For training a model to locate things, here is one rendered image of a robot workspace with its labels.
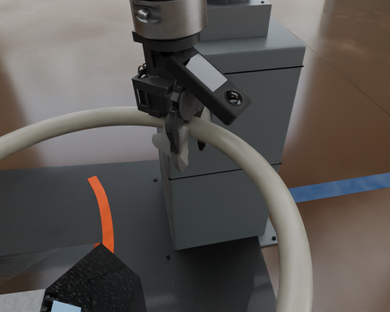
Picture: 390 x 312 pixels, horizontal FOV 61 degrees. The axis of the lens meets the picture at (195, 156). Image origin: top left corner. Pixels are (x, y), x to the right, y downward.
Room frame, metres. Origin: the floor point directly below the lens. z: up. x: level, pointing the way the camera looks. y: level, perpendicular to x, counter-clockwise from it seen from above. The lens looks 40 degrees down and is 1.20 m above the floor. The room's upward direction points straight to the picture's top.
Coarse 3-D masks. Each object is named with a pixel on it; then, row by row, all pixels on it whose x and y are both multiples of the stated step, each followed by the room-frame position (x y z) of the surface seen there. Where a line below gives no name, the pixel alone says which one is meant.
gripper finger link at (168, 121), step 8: (176, 104) 0.38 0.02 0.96; (176, 112) 0.37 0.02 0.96; (168, 120) 0.37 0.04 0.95; (176, 120) 0.37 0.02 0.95; (168, 128) 0.36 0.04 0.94; (176, 128) 0.36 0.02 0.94; (168, 136) 0.36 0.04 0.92; (176, 136) 0.36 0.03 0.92; (176, 144) 0.36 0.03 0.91; (176, 152) 0.36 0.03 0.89
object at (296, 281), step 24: (48, 120) 0.42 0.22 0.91; (72, 120) 0.42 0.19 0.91; (96, 120) 0.43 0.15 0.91; (120, 120) 0.43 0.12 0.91; (144, 120) 0.42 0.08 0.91; (192, 120) 0.40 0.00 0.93; (0, 144) 0.37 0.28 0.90; (24, 144) 0.39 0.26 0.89; (216, 144) 0.36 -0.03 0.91; (240, 144) 0.34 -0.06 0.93; (264, 168) 0.29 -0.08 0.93; (264, 192) 0.26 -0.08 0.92; (288, 192) 0.26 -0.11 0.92; (288, 216) 0.22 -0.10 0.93; (288, 240) 0.19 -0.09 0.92; (288, 264) 0.17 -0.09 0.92; (288, 288) 0.14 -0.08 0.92; (312, 288) 0.15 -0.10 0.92
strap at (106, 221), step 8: (96, 176) 1.22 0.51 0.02; (96, 184) 1.16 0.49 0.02; (96, 192) 1.11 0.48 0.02; (104, 192) 1.11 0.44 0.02; (104, 200) 1.06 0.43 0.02; (104, 208) 1.01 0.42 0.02; (104, 216) 0.96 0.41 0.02; (104, 224) 0.92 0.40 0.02; (112, 224) 0.92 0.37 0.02; (104, 232) 0.87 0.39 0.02; (112, 232) 0.87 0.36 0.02; (104, 240) 0.83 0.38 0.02; (112, 240) 0.83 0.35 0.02; (112, 248) 0.79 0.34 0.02
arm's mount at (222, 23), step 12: (252, 0) 0.97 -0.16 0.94; (264, 0) 0.97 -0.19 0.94; (216, 12) 0.90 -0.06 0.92; (228, 12) 0.91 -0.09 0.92; (240, 12) 0.92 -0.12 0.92; (252, 12) 0.92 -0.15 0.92; (264, 12) 0.93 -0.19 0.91; (216, 24) 0.90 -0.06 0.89; (228, 24) 0.91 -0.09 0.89; (240, 24) 0.92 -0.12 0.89; (252, 24) 0.92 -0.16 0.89; (264, 24) 0.93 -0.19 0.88; (204, 36) 0.90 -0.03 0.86; (216, 36) 0.90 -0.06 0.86; (228, 36) 0.91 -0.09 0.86; (240, 36) 0.92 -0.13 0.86; (252, 36) 0.93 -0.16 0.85
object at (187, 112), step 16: (144, 48) 0.42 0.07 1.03; (160, 48) 0.38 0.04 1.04; (176, 48) 0.38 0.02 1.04; (160, 64) 0.41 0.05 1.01; (144, 80) 0.40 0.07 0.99; (160, 80) 0.40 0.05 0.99; (176, 80) 0.39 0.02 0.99; (144, 96) 0.41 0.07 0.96; (160, 96) 0.39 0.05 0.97; (176, 96) 0.37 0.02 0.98; (192, 96) 0.39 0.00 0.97; (144, 112) 0.41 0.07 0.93; (160, 112) 0.40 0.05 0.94; (192, 112) 0.39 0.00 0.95
